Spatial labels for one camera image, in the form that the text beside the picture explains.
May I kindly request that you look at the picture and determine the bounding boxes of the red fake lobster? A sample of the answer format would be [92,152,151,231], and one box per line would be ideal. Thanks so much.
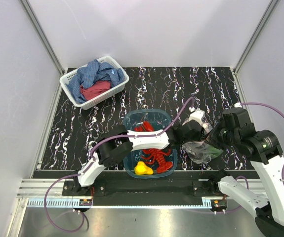
[134,120,174,174]

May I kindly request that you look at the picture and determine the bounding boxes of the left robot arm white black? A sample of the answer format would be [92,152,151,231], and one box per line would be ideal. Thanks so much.
[73,120,203,196]

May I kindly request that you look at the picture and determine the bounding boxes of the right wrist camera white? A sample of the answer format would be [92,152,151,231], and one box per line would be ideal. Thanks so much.
[234,102,242,108]

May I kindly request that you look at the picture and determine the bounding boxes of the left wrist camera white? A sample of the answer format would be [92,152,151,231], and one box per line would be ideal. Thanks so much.
[188,107,205,128]

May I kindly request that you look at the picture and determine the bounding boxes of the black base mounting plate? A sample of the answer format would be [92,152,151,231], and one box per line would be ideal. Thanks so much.
[62,179,218,197]

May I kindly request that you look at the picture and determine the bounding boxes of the red cloth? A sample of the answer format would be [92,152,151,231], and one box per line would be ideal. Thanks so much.
[80,80,111,101]

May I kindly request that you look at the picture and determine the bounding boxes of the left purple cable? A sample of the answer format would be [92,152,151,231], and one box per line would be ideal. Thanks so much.
[43,96,196,233]

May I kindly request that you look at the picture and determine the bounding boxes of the blue patterned cloth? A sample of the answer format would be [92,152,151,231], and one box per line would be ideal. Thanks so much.
[67,59,124,104]

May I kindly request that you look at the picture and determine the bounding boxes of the green fake vegetable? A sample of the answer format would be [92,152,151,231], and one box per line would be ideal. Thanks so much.
[205,144,224,159]

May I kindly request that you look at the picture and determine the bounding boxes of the yellow fake fruit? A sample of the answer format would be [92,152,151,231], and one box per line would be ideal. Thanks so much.
[134,161,154,175]

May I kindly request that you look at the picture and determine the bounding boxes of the blue plastic container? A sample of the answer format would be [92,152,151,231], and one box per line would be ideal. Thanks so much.
[123,109,177,179]

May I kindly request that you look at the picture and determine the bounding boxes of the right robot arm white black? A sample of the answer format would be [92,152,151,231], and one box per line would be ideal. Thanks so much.
[207,108,284,237]

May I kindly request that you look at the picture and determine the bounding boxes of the aluminium frame rail front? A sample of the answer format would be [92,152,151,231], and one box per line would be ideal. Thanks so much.
[17,179,70,198]

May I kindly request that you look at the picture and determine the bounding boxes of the clear zip top bag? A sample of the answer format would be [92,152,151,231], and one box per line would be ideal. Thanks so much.
[181,140,212,164]

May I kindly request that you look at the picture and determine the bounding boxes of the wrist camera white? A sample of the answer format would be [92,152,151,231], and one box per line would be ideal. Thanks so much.
[188,107,205,128]
[234,102,242,108]

